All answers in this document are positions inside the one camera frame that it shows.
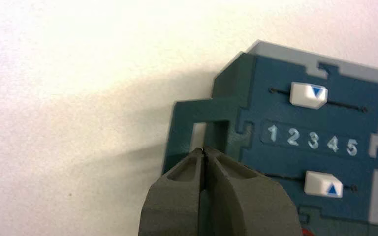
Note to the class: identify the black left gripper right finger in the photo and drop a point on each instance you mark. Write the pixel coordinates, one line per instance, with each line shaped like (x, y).
(247, 208)

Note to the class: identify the white slider with down arrow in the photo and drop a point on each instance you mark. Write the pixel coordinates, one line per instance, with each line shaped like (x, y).
(306, 96)

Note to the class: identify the white slider with up arrow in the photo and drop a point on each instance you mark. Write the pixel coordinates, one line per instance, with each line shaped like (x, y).
(321, 184)

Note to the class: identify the teal and grey control box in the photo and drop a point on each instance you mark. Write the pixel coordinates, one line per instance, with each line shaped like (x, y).
(273, 156)

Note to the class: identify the red push button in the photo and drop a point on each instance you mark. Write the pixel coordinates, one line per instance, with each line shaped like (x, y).
(305, 233)

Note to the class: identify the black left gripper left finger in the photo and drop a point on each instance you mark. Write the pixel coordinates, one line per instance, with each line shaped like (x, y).
(172, 205)

